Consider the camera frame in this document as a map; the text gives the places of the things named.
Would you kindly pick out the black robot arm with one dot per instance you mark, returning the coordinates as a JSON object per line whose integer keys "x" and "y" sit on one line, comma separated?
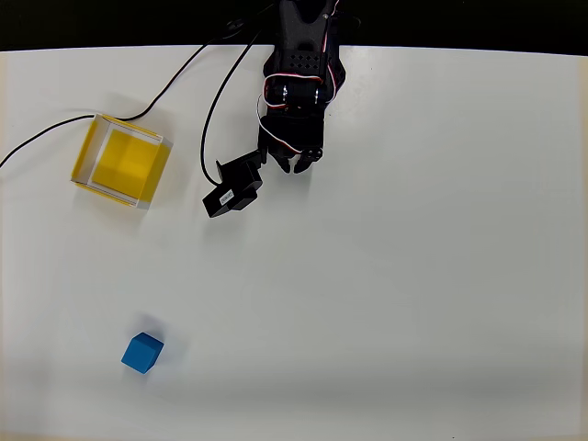
{"x": 298, "y": 41}

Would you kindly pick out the blue cube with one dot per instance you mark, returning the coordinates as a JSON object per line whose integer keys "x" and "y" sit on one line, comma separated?
{"x": 141, "y": 353}

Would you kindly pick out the black perforated arm base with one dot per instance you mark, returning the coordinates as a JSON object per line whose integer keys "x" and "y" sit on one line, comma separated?
{"x": 339, "y": 73}

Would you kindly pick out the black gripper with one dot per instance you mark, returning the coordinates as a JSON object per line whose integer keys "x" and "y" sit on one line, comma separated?
{"x": 288, "y": 155}

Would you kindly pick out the black camera on gripper mount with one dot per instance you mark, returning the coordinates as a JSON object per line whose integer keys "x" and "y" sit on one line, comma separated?
{"x": 234, "y": 188}

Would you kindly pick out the yellow open box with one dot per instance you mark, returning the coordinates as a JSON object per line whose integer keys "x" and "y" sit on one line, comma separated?
{"x": 124, "y": 161}

